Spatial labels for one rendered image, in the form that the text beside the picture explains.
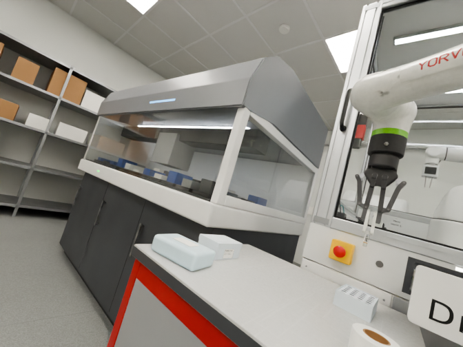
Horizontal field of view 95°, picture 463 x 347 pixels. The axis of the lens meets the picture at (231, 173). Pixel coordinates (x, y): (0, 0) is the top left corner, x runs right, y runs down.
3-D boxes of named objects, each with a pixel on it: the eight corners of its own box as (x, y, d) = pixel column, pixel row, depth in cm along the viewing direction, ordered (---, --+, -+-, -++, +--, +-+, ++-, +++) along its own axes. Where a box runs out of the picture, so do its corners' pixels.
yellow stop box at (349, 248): (348, 266, 73) (353, 245, 74) (327, 257, 78) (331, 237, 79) (351, 264, 77) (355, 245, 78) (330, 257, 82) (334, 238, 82)
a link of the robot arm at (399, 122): (426, 100, 64) (386, 109, 74) (408, 80, 59) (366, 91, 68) (417, 144, 63) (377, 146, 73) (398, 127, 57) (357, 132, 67)
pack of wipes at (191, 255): (213, 266, 57) (218, 250, 57) (191, 273, 49) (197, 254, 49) (173, 246, 64) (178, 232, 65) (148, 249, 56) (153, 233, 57)
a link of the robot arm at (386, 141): (369, 131, 64) (409, 132, 58) (371, 144, 73) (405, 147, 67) (365, 150, 63) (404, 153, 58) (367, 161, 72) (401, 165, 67)
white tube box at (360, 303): (370, 323, 50) (373, 306, 50) (332, 303, 56) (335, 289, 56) (375, 311, 59) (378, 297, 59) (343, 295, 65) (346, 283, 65)
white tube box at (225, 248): (213, 260, 63) (219, 243, 63) (195, 249, 68) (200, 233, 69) (238, 258, 72) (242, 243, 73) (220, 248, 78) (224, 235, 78)
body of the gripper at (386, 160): (400, 162, 65) (395, 191, 64) (368, 158, 70) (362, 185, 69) (402, 154, 59) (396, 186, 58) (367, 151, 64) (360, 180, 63)
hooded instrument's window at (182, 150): (212, 202, 93) (240, 107, 98) (83, 158, 206) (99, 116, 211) (300, 222, 180) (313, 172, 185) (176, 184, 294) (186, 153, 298)
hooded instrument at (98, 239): (145, 433, 81) (266, 23, 100) (46, 249, 199) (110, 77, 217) (278, 332, 173) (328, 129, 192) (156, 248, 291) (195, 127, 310)
